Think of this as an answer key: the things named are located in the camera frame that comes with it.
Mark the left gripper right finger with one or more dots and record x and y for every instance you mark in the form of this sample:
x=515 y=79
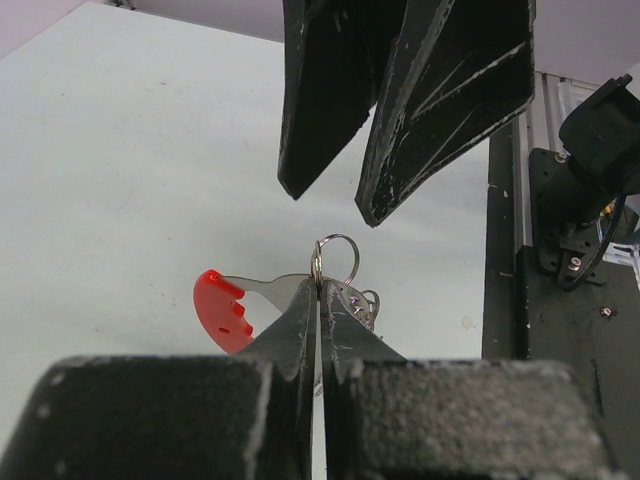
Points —
x=369 y=410

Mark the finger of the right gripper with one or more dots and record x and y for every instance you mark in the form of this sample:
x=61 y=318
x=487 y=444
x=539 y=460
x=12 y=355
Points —
x=458 y=71
x=336 y=54

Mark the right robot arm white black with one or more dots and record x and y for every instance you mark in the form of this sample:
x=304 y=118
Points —
x=601 y=141

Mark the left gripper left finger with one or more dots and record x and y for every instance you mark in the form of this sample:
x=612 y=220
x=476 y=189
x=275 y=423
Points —
x=265 y=417

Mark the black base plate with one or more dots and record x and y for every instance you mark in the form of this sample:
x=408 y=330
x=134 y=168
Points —
x=594 y=329

